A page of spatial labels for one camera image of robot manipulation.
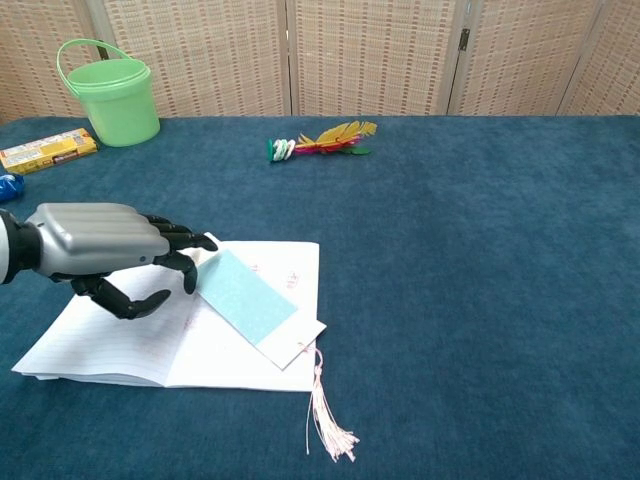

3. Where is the colourful feather shuttlecock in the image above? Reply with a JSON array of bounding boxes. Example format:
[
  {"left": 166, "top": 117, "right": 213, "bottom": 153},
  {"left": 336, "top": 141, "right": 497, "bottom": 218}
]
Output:
[{"left": 266, "top": 120, "right": 379, "bottom": 164}]

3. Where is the light blue tasselled bookmark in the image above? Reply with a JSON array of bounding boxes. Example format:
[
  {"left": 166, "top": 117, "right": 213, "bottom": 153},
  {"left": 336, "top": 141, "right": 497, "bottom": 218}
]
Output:
[{"left": 192, "top": 248, "right": 361, "bottom": 464}]

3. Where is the yellow biscuit box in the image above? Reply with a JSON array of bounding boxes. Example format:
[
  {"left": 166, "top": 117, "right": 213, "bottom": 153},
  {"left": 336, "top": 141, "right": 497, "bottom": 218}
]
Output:
[{"left": 0, "top": 127, "right": 100, "bottom": 176}]

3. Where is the woven folding screen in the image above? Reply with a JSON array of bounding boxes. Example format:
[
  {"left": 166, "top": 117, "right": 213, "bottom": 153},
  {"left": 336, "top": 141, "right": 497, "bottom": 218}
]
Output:
[{"left": 0, "top": 0, "right": 640, "bottom": 126}]

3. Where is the white lined notebook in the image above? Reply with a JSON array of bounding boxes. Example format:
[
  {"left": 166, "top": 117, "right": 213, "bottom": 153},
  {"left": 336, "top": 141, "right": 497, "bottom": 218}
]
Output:
[{"left": 10, "top": 232, "right": 321, "bottom": 394}]

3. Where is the blue cookie packet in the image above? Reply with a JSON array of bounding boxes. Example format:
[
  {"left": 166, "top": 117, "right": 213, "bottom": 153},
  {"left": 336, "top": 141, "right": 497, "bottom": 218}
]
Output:
[{"left": 0, "top": 173, "right": 26, "bottom": 204}]

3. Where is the green plastic bucket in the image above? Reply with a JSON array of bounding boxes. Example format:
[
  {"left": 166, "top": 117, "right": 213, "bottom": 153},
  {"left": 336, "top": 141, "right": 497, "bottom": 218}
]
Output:
[{"left": 55, "top": 38, "right": 162, "bottom": 149}]

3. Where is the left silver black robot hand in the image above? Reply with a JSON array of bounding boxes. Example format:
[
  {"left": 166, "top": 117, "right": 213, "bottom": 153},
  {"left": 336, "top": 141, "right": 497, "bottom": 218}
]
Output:
[{"left": 22, "top": 202, "right": 220, "bottom": 321}]

